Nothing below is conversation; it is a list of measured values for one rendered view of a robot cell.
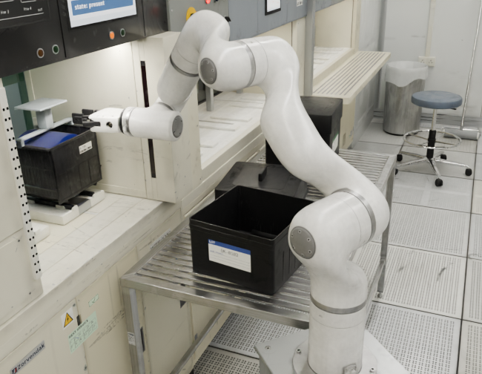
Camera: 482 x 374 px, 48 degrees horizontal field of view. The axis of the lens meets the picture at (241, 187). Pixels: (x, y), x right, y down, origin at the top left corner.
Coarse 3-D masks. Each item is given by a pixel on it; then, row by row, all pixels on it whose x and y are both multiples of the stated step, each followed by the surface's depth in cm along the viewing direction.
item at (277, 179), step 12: (240, 168) 209; (252, 168) 208; (264, 168) 200; (276, 168) 208; (228, 180) 199; (240, 180) 198; (252, 180) 198; (264, 180) 197; (276, 180) 197; (288, 180) 197; (300, 180) 197; (216, 192) 192; (276, 192) 188; (288, 192) 188; (300, 192) 197
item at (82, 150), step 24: (48, 120) 167; (72, 120) 178; (72, 144) 166; (96, 144) 176; (24, 168) 164; (48, 168) 160; (72, 168) 167; (96, 168) 178; (48, 192) 164; (72, 192) 169
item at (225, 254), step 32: (256, 192) 174; (192, 224) 156; (224, 224) 174; (256, 224) 179; (288, 224) 172; (192, 256) 160; (224, 256) 154; (256, 256) 148; (288, 256) 154; (256, 288) 152
